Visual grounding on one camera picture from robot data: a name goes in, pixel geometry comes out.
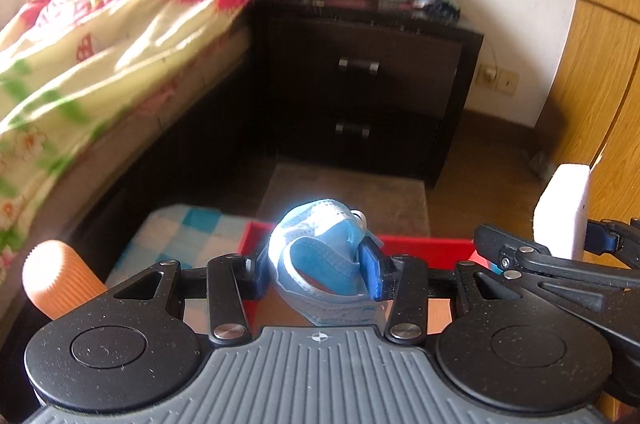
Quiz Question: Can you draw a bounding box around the wooden wardrobe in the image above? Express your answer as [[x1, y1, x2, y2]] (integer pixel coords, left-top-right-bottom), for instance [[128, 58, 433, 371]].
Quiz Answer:
[[536, 0, 639, 222]]

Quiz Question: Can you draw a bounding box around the orange ribbed bottle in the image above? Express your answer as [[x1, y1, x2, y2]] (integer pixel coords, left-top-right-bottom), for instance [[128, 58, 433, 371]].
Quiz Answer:
[[22, 240, 107, 320]]

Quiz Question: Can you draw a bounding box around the red cardboard box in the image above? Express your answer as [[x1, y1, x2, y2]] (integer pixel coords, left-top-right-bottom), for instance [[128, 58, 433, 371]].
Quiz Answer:
[[239, 221, 488, 335]]

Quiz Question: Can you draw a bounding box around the dark wooden nightstand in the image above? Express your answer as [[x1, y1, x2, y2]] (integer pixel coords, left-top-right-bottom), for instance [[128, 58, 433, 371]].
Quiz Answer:
[[250, 0, 484, 185]]

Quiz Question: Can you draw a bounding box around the brown low stool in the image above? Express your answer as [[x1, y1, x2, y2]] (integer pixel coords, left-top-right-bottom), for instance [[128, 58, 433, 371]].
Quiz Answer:
[[257, 162, 431, 237]]

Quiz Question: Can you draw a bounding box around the blue checkered cloth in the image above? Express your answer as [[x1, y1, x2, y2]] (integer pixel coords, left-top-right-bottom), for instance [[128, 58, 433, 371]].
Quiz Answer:
[[106, 204, 250, 288]]

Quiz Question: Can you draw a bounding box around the wall power socket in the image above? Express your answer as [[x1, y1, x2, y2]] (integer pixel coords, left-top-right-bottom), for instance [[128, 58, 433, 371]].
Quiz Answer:
[[475, 64, 520, 96]]

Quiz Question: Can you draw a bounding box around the blue face mask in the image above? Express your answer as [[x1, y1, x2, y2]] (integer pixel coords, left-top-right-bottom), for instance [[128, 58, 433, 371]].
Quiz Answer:
[[267, 199, 385, 328]]

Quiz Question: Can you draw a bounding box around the white sponge block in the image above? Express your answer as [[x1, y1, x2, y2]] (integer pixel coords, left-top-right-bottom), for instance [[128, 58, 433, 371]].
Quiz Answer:
[[533, 163, 590, 261]]

